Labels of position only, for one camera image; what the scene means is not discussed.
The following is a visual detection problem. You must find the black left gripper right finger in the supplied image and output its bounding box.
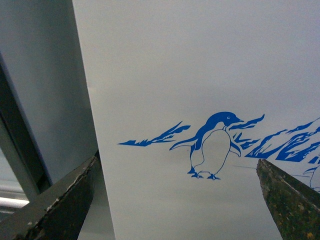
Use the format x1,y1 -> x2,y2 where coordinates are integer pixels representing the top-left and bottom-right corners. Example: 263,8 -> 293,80
256,159 -> 320,240

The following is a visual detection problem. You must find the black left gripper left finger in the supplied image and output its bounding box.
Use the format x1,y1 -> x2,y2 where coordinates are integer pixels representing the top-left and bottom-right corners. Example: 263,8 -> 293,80
0,153 -> 100,240

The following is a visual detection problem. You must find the grey cabinet at left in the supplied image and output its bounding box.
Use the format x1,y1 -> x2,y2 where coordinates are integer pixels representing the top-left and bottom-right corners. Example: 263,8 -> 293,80
0,0 -> 100,216

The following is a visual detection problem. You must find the white blue chest freezer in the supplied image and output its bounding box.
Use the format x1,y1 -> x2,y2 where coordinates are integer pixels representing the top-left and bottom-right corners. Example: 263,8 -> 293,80
73,0 -> 320,240

